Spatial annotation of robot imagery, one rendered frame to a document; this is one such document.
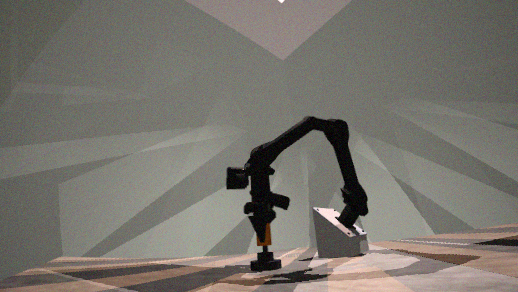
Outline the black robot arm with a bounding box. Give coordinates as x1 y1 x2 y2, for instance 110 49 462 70
226 117 369 229

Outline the orange knob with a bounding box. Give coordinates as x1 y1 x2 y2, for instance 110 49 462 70
256 223 271 246

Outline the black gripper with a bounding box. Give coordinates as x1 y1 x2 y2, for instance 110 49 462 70
243 186 276 243

